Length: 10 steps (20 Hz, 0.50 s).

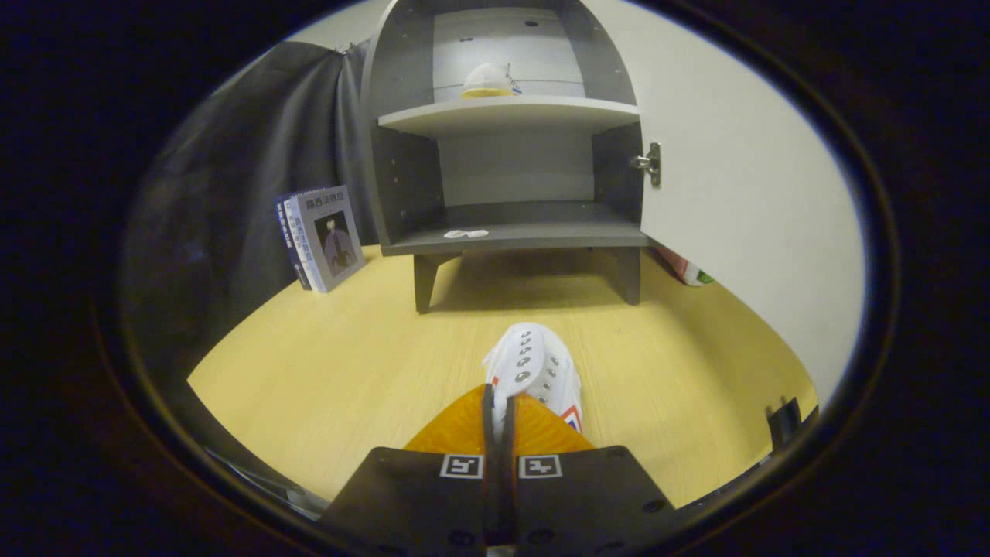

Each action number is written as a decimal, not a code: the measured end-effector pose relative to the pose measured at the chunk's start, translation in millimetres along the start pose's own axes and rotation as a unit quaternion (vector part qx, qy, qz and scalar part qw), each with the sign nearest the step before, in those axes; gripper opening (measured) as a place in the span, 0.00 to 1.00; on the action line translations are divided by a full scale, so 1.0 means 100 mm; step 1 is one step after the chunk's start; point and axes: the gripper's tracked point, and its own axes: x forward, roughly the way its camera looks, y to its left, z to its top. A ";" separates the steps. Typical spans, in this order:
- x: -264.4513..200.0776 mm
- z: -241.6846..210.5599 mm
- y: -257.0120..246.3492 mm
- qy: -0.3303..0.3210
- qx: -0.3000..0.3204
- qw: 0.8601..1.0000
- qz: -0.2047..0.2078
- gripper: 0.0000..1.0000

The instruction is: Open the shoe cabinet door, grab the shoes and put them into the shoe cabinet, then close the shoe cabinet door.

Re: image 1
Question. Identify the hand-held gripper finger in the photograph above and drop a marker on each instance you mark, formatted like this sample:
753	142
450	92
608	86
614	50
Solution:
490	495
509	495

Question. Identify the white striped canvas shoe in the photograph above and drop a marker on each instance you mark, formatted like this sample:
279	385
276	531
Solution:
487	80
534	363

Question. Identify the white shoe cabinet door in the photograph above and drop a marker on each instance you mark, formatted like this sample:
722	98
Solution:
758	193

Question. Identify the silver door hinge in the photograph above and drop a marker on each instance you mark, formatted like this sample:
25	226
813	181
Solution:
653	162

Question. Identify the watermelon slice toy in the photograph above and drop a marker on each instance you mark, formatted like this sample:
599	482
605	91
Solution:
688	271

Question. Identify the white book with figure cover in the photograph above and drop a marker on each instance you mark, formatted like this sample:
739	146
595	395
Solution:
336	240

